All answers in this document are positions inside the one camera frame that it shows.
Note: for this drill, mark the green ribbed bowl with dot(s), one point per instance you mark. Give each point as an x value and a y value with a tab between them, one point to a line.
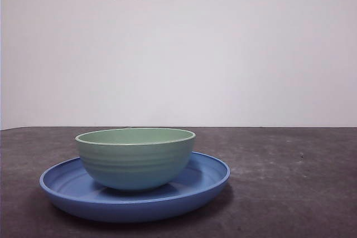
134	162

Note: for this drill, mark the blue round plate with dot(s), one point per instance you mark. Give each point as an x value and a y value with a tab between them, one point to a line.
134	207

